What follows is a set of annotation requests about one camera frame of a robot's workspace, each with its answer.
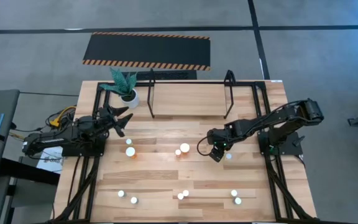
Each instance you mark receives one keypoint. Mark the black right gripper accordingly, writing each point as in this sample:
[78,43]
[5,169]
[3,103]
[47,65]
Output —
[222,140]

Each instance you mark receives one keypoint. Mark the pink pill bottle white cap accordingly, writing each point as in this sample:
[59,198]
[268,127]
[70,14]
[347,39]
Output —
[185,193]
[180,196]
[178,152]

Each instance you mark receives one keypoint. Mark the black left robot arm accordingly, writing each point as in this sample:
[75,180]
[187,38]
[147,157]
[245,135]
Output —
[48,141]

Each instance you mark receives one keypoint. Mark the white printed paper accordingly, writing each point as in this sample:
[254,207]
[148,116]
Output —
[50,158]

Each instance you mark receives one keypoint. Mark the black aluminium table frame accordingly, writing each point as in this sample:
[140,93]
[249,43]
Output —
[247,83]

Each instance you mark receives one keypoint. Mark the orange pill bottle white cap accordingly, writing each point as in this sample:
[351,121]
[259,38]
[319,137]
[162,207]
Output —
[228,156]
[184,147]
[130,151]

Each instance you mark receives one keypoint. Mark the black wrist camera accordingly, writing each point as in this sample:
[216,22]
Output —
[106,114]
[217,154]

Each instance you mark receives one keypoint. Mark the blue pill bottle red pills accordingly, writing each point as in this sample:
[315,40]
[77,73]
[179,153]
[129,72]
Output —
[134,200]
[121,193]

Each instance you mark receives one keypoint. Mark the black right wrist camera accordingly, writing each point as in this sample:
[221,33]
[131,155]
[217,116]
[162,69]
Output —
[217,154]

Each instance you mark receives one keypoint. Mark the yellow-green pill bottle white cap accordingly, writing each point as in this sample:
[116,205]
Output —
[234,193]
[129,141]
[237,200]

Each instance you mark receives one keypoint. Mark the snake plant in white pot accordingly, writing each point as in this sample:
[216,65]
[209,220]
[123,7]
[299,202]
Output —
[129,99]

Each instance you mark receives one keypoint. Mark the black hazard-striped floor mat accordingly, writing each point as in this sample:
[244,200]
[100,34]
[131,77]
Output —
[148,49]

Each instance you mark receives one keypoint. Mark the wooden shelf with black legs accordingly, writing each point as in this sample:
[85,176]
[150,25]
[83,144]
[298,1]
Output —
[188,99]

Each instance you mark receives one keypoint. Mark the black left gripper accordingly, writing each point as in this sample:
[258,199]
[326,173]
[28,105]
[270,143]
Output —
[107,123]

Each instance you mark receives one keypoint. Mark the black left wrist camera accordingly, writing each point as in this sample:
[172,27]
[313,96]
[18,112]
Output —
[106,114]

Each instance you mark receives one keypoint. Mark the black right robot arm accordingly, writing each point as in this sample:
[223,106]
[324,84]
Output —
[259,123]

